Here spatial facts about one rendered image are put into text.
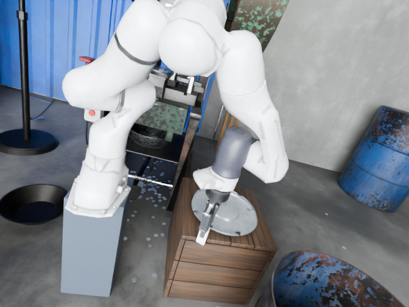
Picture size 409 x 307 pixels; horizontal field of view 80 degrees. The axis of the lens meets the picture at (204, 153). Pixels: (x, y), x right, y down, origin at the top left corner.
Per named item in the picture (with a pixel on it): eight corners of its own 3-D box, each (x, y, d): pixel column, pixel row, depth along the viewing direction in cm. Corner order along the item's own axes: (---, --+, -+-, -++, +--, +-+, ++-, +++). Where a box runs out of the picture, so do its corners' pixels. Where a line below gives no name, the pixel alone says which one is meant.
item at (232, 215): (237, 190, 122) (237, 189, 122) (269, 233, 99) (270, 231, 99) (182, 190, 110) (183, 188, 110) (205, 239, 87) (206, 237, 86)
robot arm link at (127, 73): (165, 68, 58) (81, 53, 47) (129, 118, 77) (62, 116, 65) (154, 31, 61) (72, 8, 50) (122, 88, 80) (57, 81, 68)
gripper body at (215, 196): (227, 197, 70) (218, 222, 74) (235, 184, 77) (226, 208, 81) (204, 186, 72) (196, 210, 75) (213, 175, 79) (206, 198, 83)
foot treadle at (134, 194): (135, 207, 129) (136, 199, 127) (116, 203, 128) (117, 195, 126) (156, 158, 183) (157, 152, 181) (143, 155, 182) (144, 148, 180)
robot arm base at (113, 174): (120, 221, 72) (126, 181, 66) (52, 211, 69) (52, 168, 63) (134, 180, 92) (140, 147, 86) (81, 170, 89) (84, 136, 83)
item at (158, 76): (162, 105, 119) (168, 77, 114) (134, 97, 118) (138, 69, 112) (170, 94, 142) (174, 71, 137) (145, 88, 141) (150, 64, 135)
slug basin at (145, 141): (171, 158, 146) (175, 144, 142) (114, 144, 143) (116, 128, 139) (178, 137, 177) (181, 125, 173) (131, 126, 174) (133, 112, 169)
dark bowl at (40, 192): (50, 240, 111) (50, 229, 108) (-20, 226, 108) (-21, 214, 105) (81, 201, 138) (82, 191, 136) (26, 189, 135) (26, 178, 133)
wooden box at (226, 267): (248, 305, 108) (278, 249, 94) (162, 296, 102) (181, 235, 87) (232, 237, 144) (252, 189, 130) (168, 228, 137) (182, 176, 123)
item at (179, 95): (194, 106, 135) (197, 96, 132) (112, 84, 130) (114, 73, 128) (196, 95, 162) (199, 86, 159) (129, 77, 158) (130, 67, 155)
